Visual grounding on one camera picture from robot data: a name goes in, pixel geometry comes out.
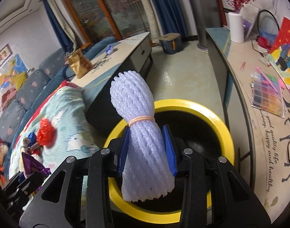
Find colourful painted canvas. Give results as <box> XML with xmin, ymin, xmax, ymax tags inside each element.
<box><xmin>268</xmin><ymin>17</ymin><xmax>290</xmax><ymax>93</ymax></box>

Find red plastic bag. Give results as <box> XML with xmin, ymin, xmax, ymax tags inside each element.
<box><xmin>37</xmin><ymin>117</ymin><xmax>56</xmax><ymax>148</ymax></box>

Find blue curtain right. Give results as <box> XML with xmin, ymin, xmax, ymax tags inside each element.
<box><xmin>152</xmin><ymin>0</ymin><xmax>188</xmax><ymax>37</ymax></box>

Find brown paper bag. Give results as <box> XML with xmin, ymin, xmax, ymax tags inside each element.
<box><xmin>68</xmin><ymin>49</ymin><xmax>93</xmax><ymax>79</ymax></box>

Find Hello Kitty patterned blanket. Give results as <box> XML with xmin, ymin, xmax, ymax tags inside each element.
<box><xmin>8</xmin><ymin>81</ymin><xmax>99</xmax><ymax>178</ymax></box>

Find blue curtain left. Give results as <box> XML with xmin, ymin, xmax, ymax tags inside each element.
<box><xmin>42</xmin><ymin>0</ymin><xmax>76</xmax><ymax>55</ymax></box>

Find grey coffee table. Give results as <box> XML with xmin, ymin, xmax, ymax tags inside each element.
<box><xmin>71</xmin><ymin>31</ymin><xmax>153</xmax><ymax>133</ymax></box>

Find pile of clothes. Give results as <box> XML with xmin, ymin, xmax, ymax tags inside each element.
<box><xmin>0</xmin><ymin>140</ymin><xmax>9</xmax><ymax>187</ymax></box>

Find wooden framed glass door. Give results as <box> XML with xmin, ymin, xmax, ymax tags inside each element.
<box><xmin>64</xmin><ymin>0</ymin><xmax>149</xmax><ymax>43</ymax></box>

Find blue plastic bag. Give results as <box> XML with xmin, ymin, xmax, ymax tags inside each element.
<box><xmin>28</xmin><ymin>132</ymin><xmax>37</xmax><ymax>147</ymax></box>

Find blue curtain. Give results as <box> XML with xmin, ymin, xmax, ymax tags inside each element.
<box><xmin>152</xmin><ymin>0</ymin><xmax>188</xmax><ymax>37</ymax></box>
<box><xmin>42</xmin><ymin>0</ymin><xmax>76</xmax><ymax>55</ymax></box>

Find long TV cabinet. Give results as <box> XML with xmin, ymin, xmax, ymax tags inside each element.
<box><xmin>206</xmin><ymin>27</ymin><xmax>290</xmax><ymax>227</ymax></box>

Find blue-grey sofa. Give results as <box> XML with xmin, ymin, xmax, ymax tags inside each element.
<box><xmin>0</xmin><ymin>36</ymin><xmax>118</xmax><ymax>148</ymax></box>

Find white foam net bundle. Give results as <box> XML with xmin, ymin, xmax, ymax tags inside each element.
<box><xmin>110</xmin><ymin>70</ymin><xmax>175</xmax><ymax>202</ymax></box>

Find grey tower fan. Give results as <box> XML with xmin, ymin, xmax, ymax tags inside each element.
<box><xmin>190</xmin><ymin>0</ymin><xmax>208</xmax><ymax>51</ymax></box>

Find white paper towel roll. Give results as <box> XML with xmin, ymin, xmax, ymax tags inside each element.
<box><xmin>228</xmin><ymin>12</ymin><xmax>244</xmax><ymax>43</ymax></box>

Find colourful wall map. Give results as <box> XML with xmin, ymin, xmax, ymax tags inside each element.
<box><xmin>0</xmin><ymin>54</ymin><xmax>29</xmax><ymax>94</ymax></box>

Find cross-stitch wall banner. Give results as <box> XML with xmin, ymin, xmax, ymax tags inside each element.
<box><xmin>0</xmin><ymin>44</ymin><xmax>13</xmax><ymax>67</ymax></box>

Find dark blue storage stool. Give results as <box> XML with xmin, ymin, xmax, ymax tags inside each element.
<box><xmin>159</xmin><ymin>33</ymin><xmax>184</xmax><ymax>55</ymax></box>

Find yellow-rimmed black trash bin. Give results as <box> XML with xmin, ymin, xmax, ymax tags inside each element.
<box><xmin>109</xmin><ymin>99</ymin><xmax>235</xmax><ymax>224</ymax></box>

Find colourful bead tray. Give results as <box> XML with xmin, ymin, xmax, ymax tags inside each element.
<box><xmin>251</xmin><ymin>70</ymin><xmax>284</xmax><ymax>118</ymax></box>

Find blue white wrapper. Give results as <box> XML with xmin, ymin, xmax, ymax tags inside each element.
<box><xmin>106</xmin><ymin>45</ymin><xmax>114</xmax><ymax>56</ymax></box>

